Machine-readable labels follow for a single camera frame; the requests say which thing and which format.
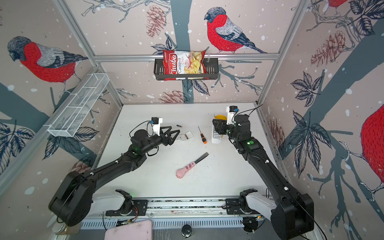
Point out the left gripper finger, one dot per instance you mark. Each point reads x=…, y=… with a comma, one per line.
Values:
x=168, y=130
x=170, y=137

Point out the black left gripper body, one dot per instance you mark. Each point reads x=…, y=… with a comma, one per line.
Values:
x=161, y=139

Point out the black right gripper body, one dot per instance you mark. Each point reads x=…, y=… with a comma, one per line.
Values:
x=224, y=130

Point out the white remote control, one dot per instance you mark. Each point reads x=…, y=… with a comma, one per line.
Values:
x=181, y=137

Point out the grey remote control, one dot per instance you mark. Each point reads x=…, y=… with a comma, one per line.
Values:
x=216, y=137

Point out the white battery cover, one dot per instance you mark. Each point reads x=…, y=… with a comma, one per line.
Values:
x=189, y=135

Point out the orange black screwdriver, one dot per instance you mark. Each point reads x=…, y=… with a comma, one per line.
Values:
x=204, y=140

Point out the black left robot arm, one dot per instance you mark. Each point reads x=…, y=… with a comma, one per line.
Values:
x=73, y=200

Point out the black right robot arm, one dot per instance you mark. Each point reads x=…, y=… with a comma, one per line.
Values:
x=290, y=212

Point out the yellow plastic goblet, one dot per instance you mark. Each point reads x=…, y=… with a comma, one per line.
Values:
x=221, y=117

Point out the red cassava chips bag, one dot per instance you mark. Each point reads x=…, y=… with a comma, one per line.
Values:
x=183, y=62

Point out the black round knob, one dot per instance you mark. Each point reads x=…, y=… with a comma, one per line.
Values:
x=187, y=231

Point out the pink cloth pad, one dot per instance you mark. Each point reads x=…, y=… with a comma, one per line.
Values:
x=142, y=230

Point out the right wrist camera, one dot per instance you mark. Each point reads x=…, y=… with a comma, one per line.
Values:
x=231, y=112

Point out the pink handled scraper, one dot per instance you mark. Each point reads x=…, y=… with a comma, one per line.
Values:
x=181, y=172

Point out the black wall basket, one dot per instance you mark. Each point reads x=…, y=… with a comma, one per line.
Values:
x=211, y=67

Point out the aluminium mounting rail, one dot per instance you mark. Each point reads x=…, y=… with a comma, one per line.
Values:
x=170, y=207

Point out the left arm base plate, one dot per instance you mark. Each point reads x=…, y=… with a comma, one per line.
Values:
x=130, y=208

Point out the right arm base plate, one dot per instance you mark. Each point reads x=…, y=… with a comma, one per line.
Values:
x=232, y=207

